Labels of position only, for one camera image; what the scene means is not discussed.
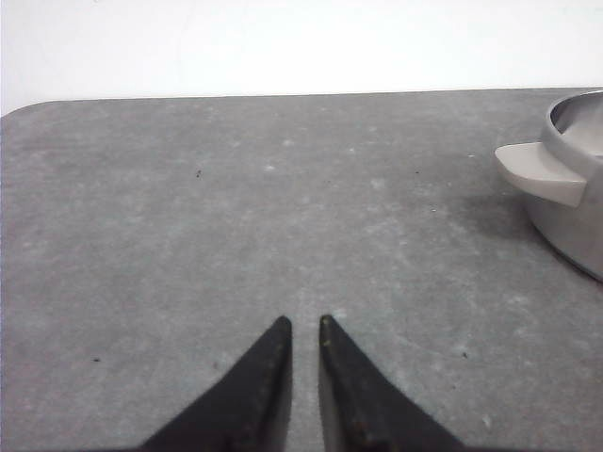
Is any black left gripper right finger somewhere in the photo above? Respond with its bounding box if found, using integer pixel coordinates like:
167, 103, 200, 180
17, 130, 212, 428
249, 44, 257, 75
318, 315, 464, 451

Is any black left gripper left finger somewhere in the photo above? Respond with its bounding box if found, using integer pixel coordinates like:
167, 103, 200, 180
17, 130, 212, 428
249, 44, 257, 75
141, 315, 292, 451

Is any stainless steel steamer pot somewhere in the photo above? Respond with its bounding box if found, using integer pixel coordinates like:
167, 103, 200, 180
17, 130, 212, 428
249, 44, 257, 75
494, 89, 602, 280

